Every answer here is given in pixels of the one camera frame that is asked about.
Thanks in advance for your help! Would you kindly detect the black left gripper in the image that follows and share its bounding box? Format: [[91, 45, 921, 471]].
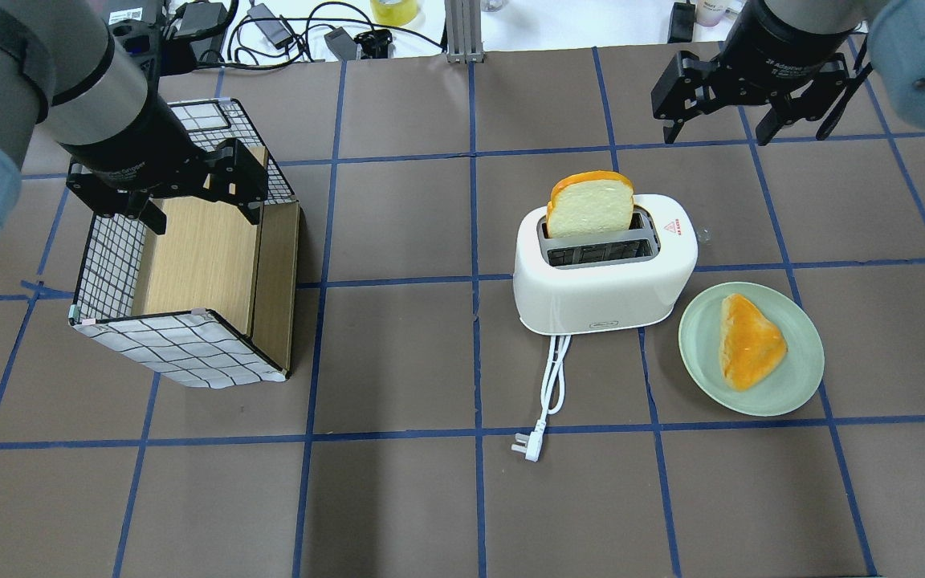
[[66, 104, 269, 235]]

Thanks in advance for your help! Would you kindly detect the light green plate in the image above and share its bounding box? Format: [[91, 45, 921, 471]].
[[678, 282, 825, 417]]

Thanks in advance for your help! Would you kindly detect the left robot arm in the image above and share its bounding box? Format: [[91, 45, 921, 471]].
[[0, 1, 268, 234]]

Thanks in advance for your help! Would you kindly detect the black power adapter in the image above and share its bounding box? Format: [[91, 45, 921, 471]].
[[247, 3, 295, 49]]

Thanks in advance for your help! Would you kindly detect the toast slice in toaster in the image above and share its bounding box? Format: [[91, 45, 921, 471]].
[[544, 169, 635, 238]]

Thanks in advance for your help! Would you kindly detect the white toaster power cord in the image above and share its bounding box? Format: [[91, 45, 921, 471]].
[[511, 334, 573, 463]]

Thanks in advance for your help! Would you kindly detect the white two-slot toaster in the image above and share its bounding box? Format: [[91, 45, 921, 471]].
[[511, 194, 699, 336]]

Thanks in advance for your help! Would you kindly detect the yellow tape roll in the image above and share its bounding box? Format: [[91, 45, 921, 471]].
[[370, 0, 421, 28]]

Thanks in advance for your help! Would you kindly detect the wire basket with wood panels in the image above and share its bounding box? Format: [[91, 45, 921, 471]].
[[67, 98, 301, 389]]

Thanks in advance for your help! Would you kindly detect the aluminium frame post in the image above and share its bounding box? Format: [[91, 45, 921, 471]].
[[444, 0, 485, 63]]

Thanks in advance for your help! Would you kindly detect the orange bread on plate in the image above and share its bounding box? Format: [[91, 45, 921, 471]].
[[717, 293, 788, 392]]

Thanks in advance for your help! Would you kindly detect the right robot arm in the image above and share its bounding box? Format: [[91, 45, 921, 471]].
[[650, 1, 925, 145]]

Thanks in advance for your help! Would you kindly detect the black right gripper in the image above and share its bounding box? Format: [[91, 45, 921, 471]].
[[652, 16, 849, 146]]

